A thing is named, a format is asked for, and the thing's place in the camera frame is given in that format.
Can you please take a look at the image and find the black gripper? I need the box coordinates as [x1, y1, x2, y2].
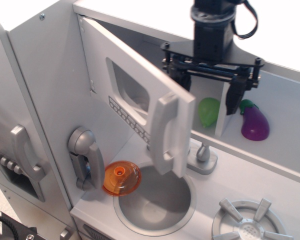
[161, 17, 265, 115]

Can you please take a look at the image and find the grey microwave door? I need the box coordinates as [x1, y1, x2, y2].
[78, 16, 196, 177]

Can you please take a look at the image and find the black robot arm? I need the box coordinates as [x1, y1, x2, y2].
[161, 0, 265, 115]

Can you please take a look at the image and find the green toy pear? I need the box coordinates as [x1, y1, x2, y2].
[198, 97, 221, 128]

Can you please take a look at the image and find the purple toy eggplant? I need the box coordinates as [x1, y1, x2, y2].
[239, 99, 270, 141]

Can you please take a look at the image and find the grey toy faucet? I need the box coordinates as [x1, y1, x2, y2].
[187, 142, 218, 175]

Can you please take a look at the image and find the round grey sink basin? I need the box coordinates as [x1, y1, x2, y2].
[113, 162, 197, 237]

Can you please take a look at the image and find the orange translucent plastic lid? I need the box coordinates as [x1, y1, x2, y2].
[102, 160, 142, 197]

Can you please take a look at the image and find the silver stove burner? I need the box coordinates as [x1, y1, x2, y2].
[211, 198, 294, 240]

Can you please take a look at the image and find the grey toy phone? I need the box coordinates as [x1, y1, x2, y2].
[67, 126, 105, 191]

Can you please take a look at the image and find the grey oven knob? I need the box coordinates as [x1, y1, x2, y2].
[59, 228, 72, 240]

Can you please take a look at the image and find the grey ice dispenser panel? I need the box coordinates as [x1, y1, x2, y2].
[0, 152, 45, 202]

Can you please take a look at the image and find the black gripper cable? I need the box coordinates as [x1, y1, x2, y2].
[231, 0, 259, 40]

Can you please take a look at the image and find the grey fridge door handle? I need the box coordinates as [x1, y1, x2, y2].
[10, 124, 46, 182]

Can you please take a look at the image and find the black braided cable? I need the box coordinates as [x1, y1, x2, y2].
[0, 212, 38, 240]

